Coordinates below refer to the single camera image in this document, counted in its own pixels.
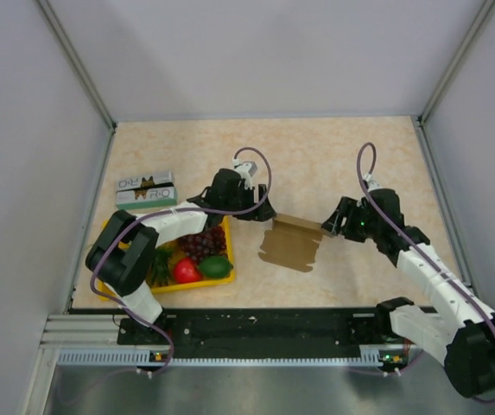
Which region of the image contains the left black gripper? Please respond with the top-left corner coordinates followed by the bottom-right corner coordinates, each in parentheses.
top-left (223, 183), bottom-right (275, 222)

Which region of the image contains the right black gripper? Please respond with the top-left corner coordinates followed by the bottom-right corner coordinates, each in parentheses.
top-left (320, 196), bottom-right (381, 243)

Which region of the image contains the brown cardboard box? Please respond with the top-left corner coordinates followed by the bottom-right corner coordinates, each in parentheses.
top-left (258, 214), bottom-right (324, 272)

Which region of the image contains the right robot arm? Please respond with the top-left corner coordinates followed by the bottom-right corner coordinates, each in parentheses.
top-left (321, 188), bottom-right (495, 399)

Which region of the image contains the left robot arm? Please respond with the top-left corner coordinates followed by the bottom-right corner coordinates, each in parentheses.
top-left (85, 169), bottom-right (276, 343)

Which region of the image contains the green toothpaste box front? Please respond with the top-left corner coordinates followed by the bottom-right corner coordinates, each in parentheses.
top-left (116, 186), bottom-right (177, 210)

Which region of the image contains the purple grape bunch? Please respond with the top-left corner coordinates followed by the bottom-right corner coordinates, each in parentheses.
top-left (178, 226), bottom-right (227, 264)

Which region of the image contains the green lime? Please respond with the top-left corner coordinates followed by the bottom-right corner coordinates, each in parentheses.
top-left (198, 255), bottom-right (233, 279)

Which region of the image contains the red apple front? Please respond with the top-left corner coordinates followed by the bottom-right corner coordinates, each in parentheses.
top-left (172, 258), bottom-right (203, 284)

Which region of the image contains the green leafy vegetable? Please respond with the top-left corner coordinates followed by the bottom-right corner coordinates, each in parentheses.
top-left (147, 247), bottom-right (173, 287)

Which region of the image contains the yellow plastic tray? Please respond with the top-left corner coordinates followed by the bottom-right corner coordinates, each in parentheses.
top-left (98, 214), bottom-right (237, 302)

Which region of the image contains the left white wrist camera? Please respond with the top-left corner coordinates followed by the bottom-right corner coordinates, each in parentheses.
top-left (232, 158), bottom-right (257, 188)

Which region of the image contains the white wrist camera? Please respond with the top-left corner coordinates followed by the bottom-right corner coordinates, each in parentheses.
top-left (232, 158), bottom-right (257, 188)
top-left (363, 173), bottom-right (382, 192)

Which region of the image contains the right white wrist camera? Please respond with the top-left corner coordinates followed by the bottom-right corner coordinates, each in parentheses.
top-left (363, 173), bottom-right (382, 192)

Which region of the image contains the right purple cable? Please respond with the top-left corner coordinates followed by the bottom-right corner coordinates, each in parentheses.
top-left (357, 142), bottom-right (495, 405)

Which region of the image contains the grey slotted cable duct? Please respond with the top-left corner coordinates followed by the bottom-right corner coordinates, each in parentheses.
top-left (56, 345), bottom-right (403, 368)

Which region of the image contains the left aluminium frame post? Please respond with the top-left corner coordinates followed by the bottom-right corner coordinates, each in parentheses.
top-left (34, 0), bottom-right (117, 133)

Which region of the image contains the aluminium frame post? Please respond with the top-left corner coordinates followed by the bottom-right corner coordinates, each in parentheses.
top-left (416, 0), bottom-right (495, 129)
top-left (34, 0), bottom-right (117, 133)

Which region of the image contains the right aluminium frame post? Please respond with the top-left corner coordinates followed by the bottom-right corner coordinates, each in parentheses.
top-left (416, 0), bottom-right (495, 129)

